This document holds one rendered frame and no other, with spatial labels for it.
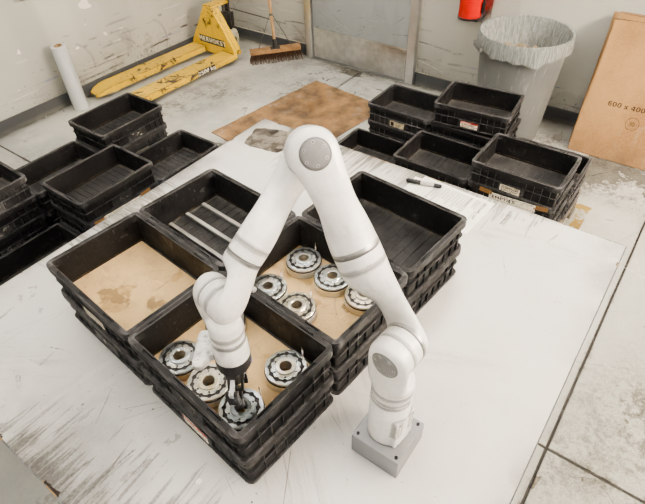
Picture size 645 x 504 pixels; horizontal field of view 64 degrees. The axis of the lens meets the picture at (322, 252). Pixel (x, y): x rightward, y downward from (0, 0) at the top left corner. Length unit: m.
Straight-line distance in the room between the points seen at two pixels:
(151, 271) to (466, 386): 0.94
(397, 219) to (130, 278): 0.84
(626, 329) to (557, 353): 1.17
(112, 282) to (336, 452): 0.79
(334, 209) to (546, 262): 1.07
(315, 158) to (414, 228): 0.84
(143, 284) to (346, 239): 0.81
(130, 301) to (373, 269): 0.82
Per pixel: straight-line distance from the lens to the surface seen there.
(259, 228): 0.91
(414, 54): 4.37
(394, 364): 1.00
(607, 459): 2.31
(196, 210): 1.79
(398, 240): 1.61
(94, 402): 1.53
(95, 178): 2.75
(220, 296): 0.92
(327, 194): 0.88
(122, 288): 1.59
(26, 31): 4.53
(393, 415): 1.15
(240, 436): 1.10
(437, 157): 2.84
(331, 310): 1.40
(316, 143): 0.87
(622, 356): 2.62
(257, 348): 1.34
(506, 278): 1.74
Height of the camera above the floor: 1.89
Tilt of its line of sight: 43 degrees down
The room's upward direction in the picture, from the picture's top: 3 degrees counter-clockwise
